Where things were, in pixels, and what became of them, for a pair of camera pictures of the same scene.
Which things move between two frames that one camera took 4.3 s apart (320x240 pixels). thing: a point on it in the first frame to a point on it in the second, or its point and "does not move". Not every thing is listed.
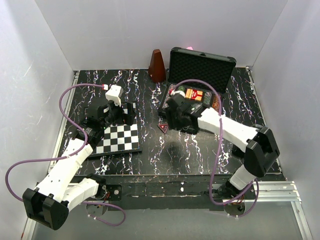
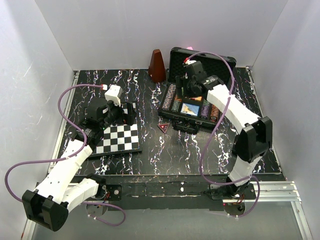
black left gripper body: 116,115 does not move
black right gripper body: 176,121 to 182,82
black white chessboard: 118,139 does not move
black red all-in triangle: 163,127 does not move
